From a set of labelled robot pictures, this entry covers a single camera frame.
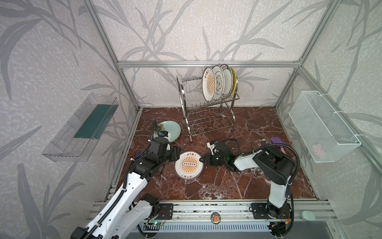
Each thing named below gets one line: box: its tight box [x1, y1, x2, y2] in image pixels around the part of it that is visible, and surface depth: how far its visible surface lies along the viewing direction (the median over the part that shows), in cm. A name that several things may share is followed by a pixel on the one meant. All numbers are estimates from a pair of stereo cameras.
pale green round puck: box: [300, 210, 316, 222], surface depth 72 cm
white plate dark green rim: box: [219, 63, 234, 100], surface depth 82 cm
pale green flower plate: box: [153, 119, 182, 143], surface depth 108 cm
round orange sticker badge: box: [210, 211, 222, 225], surface depth 73 cm
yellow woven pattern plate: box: [229, 67, 238, 97], surface depth 80 cm
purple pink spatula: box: [270, 136, 287, 155], surface depth 104 cm
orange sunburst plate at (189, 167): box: [174, 151, 204, 181], surface depth 89 cm
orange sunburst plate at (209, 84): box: [201, 66, 217, 103], surface depth 90 cm
